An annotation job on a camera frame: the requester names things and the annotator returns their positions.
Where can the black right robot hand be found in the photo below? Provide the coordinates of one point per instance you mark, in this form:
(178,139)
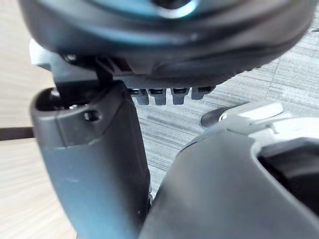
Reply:
(154,44)

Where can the light wooden cabinet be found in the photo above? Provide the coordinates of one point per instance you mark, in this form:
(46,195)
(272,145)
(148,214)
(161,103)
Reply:
(15,87)

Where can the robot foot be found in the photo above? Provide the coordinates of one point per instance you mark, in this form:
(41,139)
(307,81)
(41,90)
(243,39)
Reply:
(251,110)

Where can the robot silver and black leg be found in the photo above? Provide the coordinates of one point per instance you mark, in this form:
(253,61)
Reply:
(224,189)

